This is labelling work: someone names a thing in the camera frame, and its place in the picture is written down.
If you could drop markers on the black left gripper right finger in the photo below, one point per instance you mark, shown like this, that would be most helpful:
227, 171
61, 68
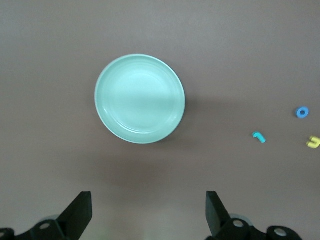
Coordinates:
215, 215

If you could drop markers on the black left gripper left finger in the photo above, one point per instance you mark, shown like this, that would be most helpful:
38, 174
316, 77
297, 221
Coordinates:
77, 212

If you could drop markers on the cyan foam letter l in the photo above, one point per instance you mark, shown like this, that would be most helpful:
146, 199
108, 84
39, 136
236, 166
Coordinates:
260, 138

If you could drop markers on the blue foam letter o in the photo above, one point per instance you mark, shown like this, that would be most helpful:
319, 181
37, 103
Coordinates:
298, 113

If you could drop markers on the yellow foam letter u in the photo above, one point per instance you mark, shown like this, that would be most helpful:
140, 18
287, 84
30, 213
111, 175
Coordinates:
313, 145

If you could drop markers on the pale green round plate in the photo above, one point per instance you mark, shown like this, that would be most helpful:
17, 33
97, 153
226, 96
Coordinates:
140, 98

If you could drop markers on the brown table cover sheet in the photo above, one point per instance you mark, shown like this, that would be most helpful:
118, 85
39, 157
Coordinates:
250, 62

